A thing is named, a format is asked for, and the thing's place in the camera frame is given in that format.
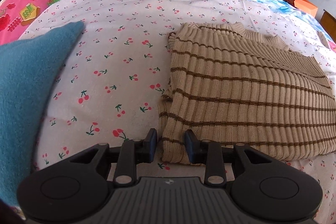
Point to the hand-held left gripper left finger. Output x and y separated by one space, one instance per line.
151 145

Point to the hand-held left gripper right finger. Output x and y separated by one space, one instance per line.
190 147

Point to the beige brown striped sweater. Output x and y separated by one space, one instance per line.
236 98

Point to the white cherry print sheet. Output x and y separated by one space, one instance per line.
118 56

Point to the teal fleece cloth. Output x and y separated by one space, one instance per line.
23 87

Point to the orange paper bag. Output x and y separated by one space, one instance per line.
302 3

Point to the wooden bedside shelf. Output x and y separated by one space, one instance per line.
329 24

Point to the pink cartoon print bedsheet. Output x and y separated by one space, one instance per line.
26 3

